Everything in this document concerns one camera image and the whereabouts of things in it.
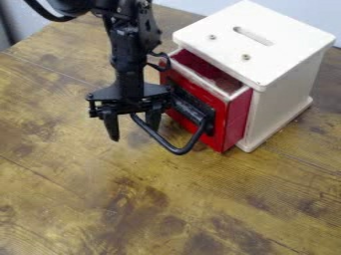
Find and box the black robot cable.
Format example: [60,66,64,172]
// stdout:
[21,0,91,24]

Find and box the white wooden box cabinet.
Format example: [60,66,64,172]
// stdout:
[172,0,335,152]

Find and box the red drawer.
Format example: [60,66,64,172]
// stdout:
[160,49,253,152]

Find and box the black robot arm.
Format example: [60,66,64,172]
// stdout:
[47,0,168,141]

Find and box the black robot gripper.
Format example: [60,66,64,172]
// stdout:
[87,28,171,141]

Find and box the black metal drawer handle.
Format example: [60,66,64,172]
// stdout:
[129,79,216,156]

